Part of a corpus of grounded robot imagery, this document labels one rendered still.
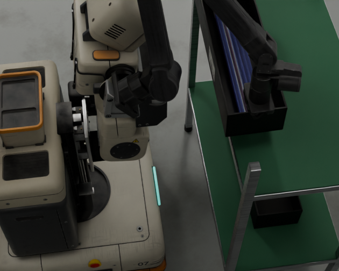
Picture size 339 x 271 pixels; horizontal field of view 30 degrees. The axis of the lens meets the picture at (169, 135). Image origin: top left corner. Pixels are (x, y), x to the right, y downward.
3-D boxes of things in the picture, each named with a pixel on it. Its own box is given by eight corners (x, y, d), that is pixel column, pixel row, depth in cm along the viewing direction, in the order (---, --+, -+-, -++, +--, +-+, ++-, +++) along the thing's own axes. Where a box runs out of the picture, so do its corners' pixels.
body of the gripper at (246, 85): (266, 84, 178) (268, 67, 172) (274, 114, 173) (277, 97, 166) (242, 87, 178) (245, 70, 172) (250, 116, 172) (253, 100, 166)
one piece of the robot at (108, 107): (104, 118, 179) (106, 93, 170) (102, 104, 181) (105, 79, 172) (139, 117, 181) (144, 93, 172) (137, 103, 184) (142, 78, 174)
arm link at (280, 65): (260, 37, 166) (259, 53, 159) (304, 41, 165) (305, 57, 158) (254, 77, 173) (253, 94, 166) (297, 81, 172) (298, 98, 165)
